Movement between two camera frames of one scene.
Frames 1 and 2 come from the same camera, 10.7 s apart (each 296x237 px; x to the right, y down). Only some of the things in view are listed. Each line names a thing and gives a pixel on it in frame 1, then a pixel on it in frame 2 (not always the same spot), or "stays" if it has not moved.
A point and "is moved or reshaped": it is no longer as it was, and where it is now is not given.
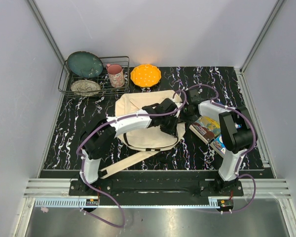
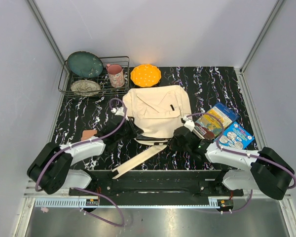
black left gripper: x=172 y=130 to x=134 y=130
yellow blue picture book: x=206 y=128 stays
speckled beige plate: x=85 y=88 stays
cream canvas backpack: x=151 y=141 is moved or reshaped
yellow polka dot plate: x=145 y=75 stays
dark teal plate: x=85 y=64 stays
